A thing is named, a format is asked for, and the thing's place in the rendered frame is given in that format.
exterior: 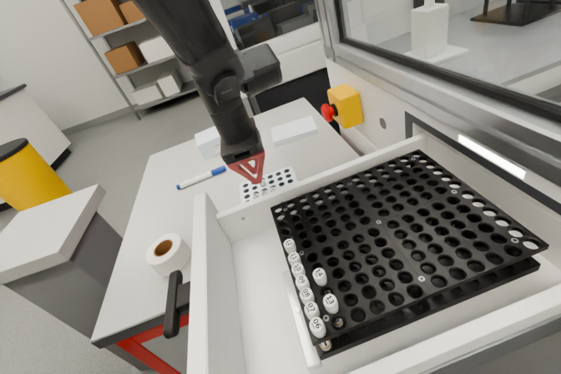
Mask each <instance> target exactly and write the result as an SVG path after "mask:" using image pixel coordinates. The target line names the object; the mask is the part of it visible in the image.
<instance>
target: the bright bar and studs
mask: <svg viewBox="0 0 561 374"><path fill-rule="evenodd" d="M281 276H282V279H283V282H284V286H285V288H286V294H287V297H288V301H289V303H290V307H291V312H292V315H293V318H294V322H295V325H296V330H297V334H298V336H299V340H300V343H301V349H302V351H303V355H304V358H305V361H306V366H307V368H308V370H309V371H314V370H316V369H318V368H321V367H322V364H321V359H320V357H319V355H318V352H317V349H316V346H313V345H312V343H311V338H310V335H309V332H308V329H307V326H306V322H305V319H304V316H303V313H302V310H301V305H300V302H299V300H298V297H297V294H296V289H295V287H294V283H293V280H292V278H291V273H290V270H286V271H283V272H281Z"/></svg>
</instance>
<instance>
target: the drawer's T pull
mask: <svg viewBox="0 0 561 374"><path fill-rule="evenodd" d="M189 309H190V281H188V282H186V283H184V284H183V274H182V272H181V271H180V270H175V271H173V272H171V273H170V274H169V284H168V292H167V299H166V307H165V313H164V328H163V334H164V337H165V338H166V339H170V338H173V337H175V336H177V335H178V334H179V322H180V312H184V311H187V310H189Z"/></svg>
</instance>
